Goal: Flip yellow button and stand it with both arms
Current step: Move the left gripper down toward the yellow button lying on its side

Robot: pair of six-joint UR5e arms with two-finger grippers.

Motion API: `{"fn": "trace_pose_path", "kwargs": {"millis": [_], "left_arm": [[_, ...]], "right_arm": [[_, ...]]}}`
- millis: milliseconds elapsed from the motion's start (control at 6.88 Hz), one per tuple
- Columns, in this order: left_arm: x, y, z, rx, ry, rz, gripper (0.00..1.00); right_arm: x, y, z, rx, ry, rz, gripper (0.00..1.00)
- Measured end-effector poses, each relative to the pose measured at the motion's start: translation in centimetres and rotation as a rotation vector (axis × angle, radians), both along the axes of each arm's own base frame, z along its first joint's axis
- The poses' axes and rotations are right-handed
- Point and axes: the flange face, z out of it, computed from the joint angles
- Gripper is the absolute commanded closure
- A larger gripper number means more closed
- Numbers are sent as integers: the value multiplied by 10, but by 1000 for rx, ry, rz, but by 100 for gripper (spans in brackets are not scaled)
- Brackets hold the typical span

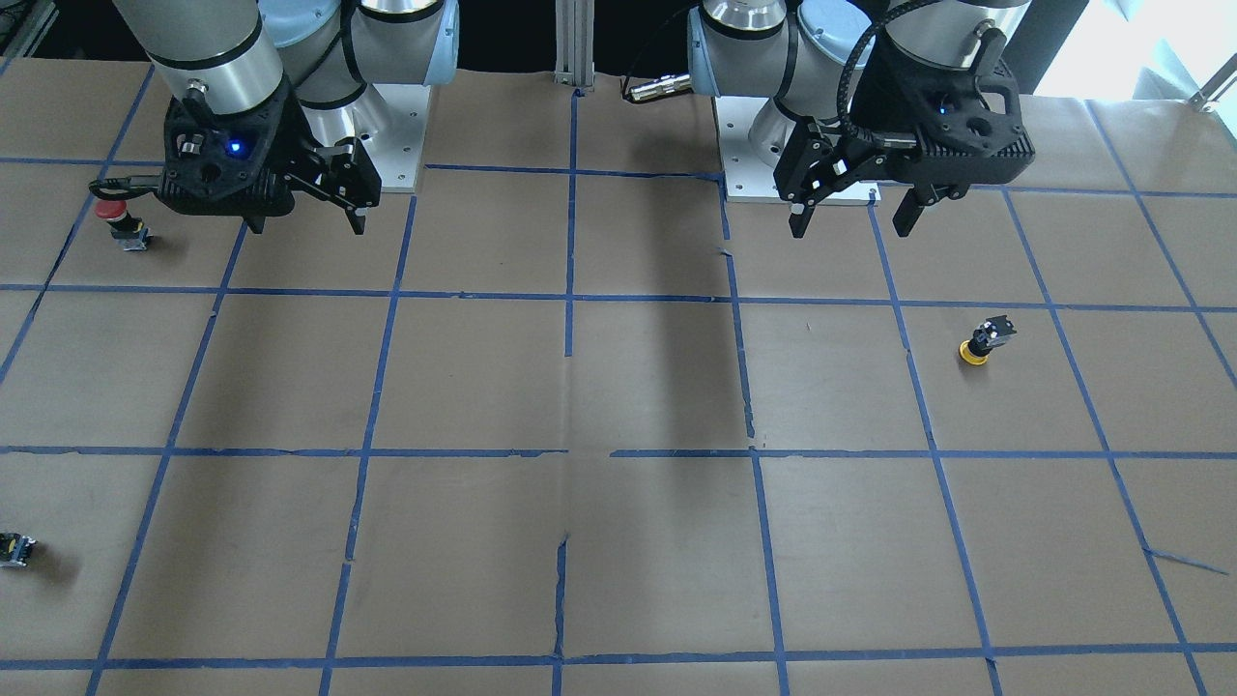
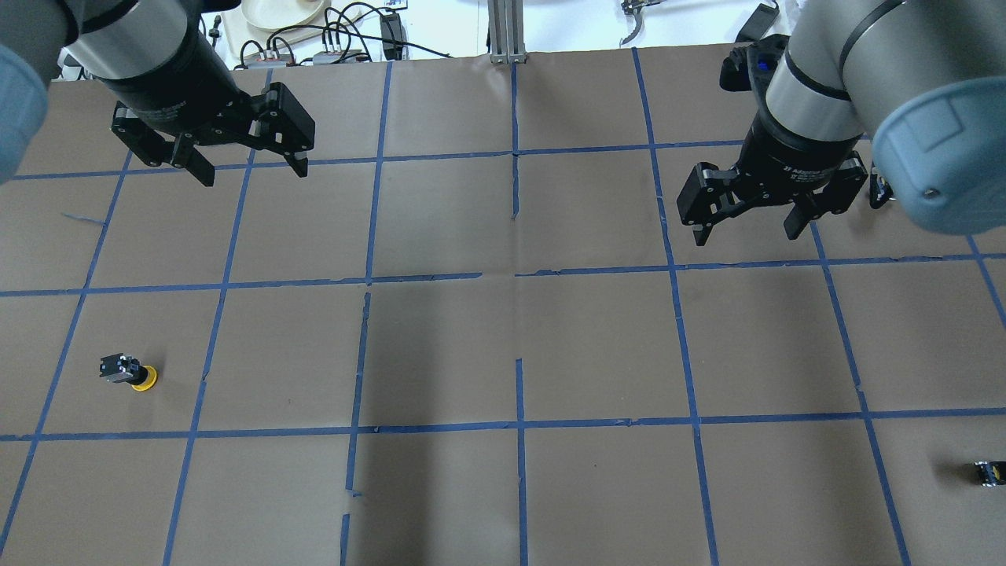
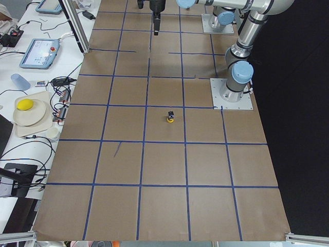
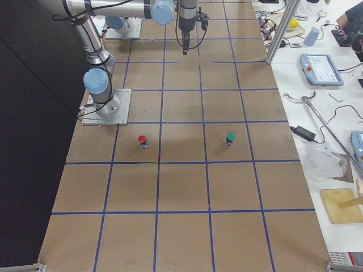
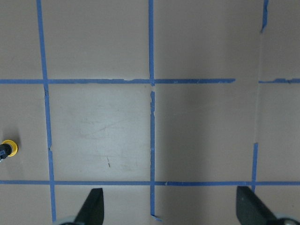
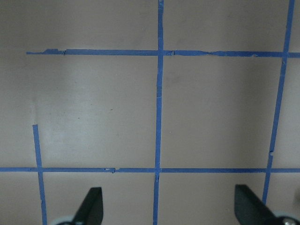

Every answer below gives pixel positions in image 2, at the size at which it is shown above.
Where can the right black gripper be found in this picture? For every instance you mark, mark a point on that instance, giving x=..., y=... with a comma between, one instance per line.
x=790, y=159

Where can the yellow push button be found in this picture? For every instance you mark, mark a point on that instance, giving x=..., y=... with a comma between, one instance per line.
x=125, y=369

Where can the small black switch block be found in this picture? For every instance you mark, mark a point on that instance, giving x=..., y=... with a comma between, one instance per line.
x=990, y=473

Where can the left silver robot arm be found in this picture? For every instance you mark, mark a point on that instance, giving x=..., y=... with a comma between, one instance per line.
x=33, y=35

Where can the aluminium frame post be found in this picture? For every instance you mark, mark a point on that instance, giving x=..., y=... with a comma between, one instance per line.
x=505, y=32

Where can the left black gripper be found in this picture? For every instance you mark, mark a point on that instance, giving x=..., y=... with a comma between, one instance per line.
x=182, y=88

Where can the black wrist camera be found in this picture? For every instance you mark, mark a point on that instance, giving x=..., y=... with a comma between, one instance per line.
x=754, y=60

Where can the black power adapter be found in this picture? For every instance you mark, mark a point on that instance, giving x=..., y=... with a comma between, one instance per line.
x=392, y=36

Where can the beige plate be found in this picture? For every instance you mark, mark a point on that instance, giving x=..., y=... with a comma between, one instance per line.
x=274, y=15

